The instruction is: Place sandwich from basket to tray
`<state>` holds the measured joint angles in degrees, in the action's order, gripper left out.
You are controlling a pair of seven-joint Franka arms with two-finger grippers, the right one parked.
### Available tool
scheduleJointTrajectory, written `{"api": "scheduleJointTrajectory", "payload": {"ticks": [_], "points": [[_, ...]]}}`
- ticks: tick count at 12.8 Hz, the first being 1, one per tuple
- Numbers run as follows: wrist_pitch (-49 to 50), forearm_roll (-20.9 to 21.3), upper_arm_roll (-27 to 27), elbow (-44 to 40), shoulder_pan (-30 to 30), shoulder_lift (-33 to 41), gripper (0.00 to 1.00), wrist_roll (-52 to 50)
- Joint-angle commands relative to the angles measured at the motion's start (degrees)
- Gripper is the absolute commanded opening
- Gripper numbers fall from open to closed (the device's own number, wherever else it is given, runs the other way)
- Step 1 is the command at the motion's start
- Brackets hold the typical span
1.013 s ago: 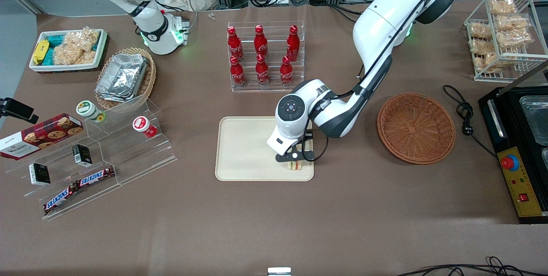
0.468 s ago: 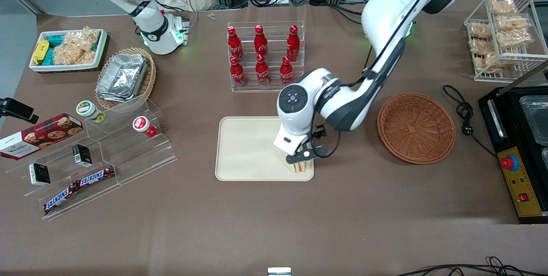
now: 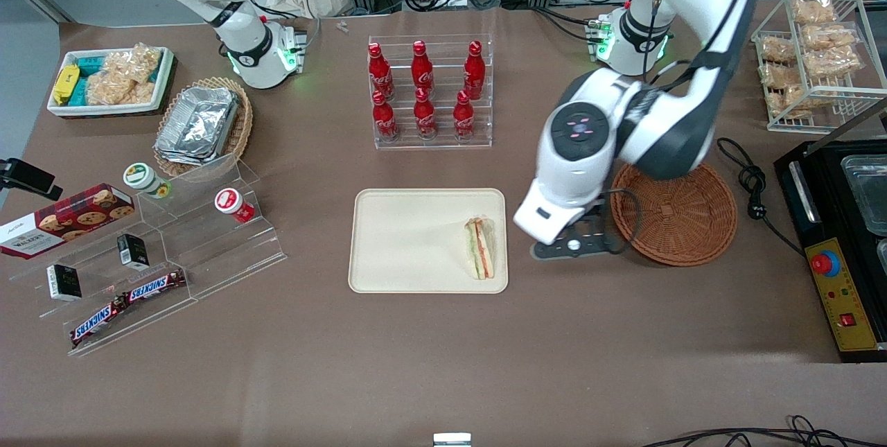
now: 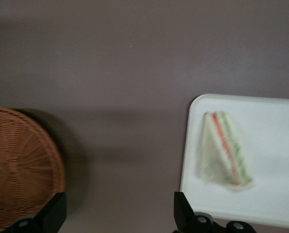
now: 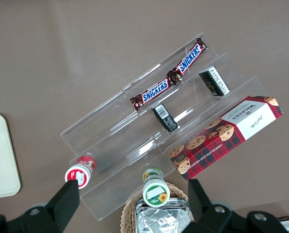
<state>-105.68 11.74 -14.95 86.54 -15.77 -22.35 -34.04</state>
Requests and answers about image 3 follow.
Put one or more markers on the black clamp device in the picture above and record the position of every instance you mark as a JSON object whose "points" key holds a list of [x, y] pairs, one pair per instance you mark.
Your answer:
{"points": [[31, 178]]}

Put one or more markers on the clear plastic container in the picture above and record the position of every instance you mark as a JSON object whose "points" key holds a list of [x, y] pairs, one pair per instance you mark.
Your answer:
{"points": [[866, 194]]}

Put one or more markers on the Snickers chocolate bar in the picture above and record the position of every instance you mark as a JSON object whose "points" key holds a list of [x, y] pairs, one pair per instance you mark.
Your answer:
{"points": [[98, 322], [156, 286]]}

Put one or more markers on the clear bag of puffed snacks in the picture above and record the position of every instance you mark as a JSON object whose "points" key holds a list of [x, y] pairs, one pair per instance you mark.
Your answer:
{"points": [[135, 62], [114, 90]]}

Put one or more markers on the bagged rice cracker snack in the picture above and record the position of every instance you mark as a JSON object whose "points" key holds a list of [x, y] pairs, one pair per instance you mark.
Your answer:
{"points": [[831, 62], [793, 100], [778, 76], [777, 50], [814, 12], [828, 37]]}

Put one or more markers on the aluminium foil tray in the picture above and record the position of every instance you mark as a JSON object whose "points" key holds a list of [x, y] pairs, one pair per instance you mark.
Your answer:
{"points": [[204, 118], [166, 150]]}

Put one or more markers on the teal snack packet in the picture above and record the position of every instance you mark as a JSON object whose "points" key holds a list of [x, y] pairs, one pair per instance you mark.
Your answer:
{"points": [[89, 64], [78, 92]]}

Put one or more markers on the white rectangular bin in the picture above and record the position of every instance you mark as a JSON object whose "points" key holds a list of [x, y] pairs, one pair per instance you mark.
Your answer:
{"points": [[163, 80]]}

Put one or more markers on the grey aluminium bar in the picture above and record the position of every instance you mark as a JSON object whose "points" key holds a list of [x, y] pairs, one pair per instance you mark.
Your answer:
{"points": [[849, 125]]}

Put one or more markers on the yellow snack packet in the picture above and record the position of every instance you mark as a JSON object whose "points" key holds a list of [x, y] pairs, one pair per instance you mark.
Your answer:
{"points": [[66, 85]]}

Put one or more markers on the yellow control panel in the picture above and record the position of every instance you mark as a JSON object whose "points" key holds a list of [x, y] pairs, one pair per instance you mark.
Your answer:
{"points": [[849, 294]]}

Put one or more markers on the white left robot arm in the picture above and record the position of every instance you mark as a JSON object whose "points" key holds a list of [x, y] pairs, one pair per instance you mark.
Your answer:
{"points": [[721, 17]]}

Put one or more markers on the round brown wicker basket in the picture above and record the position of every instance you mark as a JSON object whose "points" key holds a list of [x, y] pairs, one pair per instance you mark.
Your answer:
{"points": [[679, 218]]}

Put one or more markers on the triangle sandwich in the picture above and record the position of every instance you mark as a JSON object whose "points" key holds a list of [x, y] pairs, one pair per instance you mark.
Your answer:
{"points": [[479, 249]]}

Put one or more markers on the beige rectangular tray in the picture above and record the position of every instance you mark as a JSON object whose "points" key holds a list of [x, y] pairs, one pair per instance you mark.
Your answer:
{"points": [[416, 240]]}

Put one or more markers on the red tartan cookie box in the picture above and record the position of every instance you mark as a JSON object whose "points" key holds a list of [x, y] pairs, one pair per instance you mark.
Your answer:
{"points": [[62, 222]]}

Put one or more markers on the red cola bottle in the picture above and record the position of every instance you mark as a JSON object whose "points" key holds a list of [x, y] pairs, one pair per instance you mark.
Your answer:
{"points": [[422, 73], [382, 76], [384, 121], [424, 118], [474, 73], [463, 120]]}

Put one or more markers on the red lid cup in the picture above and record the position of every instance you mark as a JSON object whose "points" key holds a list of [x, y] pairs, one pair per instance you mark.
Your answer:
{"points": [[231, 203]]}

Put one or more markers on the small black box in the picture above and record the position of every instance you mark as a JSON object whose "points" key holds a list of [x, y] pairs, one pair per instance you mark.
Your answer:
{"points": [[64, 283], [133, 251]]}

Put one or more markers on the clear acrylic bottle rack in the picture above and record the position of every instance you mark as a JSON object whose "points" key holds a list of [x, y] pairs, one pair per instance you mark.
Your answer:
{"points": [[443, 121]]}

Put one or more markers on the red emergency stop button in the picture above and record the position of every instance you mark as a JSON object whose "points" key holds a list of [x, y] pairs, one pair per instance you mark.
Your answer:
{"points": [[824, 264]]}

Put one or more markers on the black appliance box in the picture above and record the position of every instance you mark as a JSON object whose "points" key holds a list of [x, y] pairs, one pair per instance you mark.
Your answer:
{"points": [[831, 225]]}

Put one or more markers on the oval light wicker basket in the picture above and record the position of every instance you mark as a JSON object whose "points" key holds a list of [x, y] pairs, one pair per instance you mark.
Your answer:
{"points": [[242, 128]]}

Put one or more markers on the green lid cup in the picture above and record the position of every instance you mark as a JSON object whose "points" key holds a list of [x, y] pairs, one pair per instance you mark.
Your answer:
{"points": [[142, 178]]}

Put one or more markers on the silver metal bracket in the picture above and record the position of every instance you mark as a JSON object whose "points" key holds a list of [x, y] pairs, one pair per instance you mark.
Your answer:
{"points": [[452, 440]]}

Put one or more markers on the clear acrylic stepped stand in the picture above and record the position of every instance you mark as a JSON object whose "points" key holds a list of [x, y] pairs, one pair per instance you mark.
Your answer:
{"points": [[215, 253]]}

